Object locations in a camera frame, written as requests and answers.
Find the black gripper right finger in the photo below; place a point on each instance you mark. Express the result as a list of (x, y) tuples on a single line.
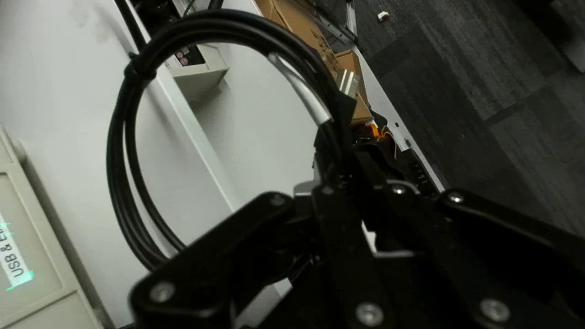
[(475, 263)]

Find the small grey labelled bin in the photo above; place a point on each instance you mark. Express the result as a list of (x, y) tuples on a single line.
[(201, 76)]

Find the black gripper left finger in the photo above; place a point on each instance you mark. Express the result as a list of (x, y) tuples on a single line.
[(243, 257)]

